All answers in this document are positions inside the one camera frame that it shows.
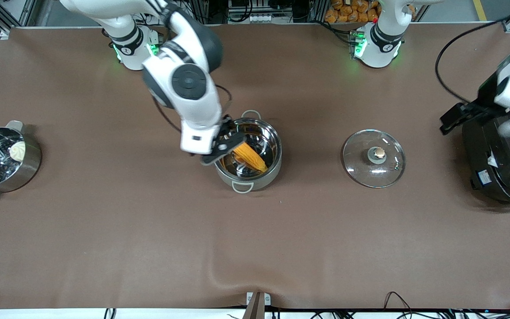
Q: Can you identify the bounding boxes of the brown table mat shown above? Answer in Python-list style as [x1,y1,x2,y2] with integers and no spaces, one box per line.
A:
[0,23,510,310]

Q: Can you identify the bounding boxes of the stainless steel pot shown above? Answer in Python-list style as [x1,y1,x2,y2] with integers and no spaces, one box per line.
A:
[213,109,283,194]

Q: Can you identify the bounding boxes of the yellow corn cob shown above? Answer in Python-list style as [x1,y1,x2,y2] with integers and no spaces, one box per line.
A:
[232,143,268,173]

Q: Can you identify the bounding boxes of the grey metal clamp bracket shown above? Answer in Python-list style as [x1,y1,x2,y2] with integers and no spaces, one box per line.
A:
[246,292,271,306]

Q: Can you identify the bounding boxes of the camera stand pole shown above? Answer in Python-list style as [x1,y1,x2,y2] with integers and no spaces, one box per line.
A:
[243,292,265,319]

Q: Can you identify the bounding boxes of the white steamed bun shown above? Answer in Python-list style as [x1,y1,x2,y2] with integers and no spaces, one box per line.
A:
[9,141,26,162]

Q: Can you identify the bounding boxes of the black left camera cable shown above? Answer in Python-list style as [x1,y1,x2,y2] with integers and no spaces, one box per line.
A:
[435,13,510,105]

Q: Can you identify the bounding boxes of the steel steamer pot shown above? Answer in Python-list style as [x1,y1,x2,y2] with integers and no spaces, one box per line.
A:
[0,121,42,200]

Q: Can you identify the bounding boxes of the black cable loop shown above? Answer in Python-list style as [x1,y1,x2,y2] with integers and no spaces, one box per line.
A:
[383,291,415,311]

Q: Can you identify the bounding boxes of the black rice cooker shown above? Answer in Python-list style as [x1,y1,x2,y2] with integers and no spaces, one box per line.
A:
[462,111,510,210]

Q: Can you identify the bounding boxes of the glass pot lid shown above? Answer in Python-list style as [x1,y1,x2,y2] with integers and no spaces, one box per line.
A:
[342,129,406,189]

